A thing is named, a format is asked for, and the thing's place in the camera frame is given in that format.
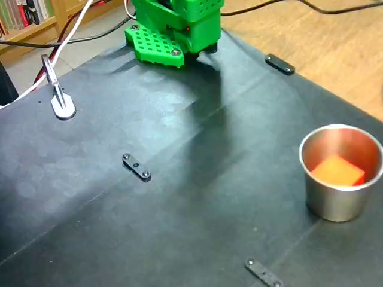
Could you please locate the red book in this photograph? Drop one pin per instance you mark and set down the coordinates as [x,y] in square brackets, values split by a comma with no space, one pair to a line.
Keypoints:
[22,15]

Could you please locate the black rounded object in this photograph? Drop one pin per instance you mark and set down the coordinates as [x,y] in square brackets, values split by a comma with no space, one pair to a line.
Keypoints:
[6,86]

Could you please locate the black bracket plate with screws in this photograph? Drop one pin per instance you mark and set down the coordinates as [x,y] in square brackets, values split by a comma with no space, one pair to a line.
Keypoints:
[263,272]
[279,64]
[136,165]

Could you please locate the red cube block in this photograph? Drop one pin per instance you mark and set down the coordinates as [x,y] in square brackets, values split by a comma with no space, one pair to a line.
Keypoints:
[338,172]

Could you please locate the wooden bookshelf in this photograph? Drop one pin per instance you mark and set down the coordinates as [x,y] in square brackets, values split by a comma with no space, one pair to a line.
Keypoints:
[36,30]

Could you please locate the silver metal clamp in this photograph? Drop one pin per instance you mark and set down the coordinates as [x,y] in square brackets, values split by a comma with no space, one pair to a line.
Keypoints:
[63,109]

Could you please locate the black table cover sheet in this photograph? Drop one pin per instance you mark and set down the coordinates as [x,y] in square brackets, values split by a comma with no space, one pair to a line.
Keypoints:
[179,209]

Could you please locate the stainless steel cup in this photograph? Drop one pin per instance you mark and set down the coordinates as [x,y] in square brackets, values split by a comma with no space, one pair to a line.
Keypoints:
[332,203]

